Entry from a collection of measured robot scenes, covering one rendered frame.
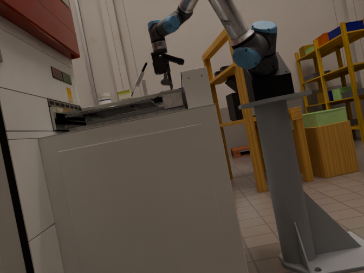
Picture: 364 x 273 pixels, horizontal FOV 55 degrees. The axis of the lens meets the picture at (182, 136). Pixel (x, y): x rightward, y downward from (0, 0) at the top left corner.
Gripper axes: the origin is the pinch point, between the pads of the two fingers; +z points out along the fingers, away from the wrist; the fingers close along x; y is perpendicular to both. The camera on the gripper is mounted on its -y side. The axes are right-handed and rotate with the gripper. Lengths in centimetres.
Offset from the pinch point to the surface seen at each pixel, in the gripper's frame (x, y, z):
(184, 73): 59, -6, 0
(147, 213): 67, 17, 45
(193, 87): 59, -8, 6
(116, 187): 67, 26, 34
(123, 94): -8.1, 26.9, -2.5
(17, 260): 87, 54, 46
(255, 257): 1, -25, 99
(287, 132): 18, -49, 34
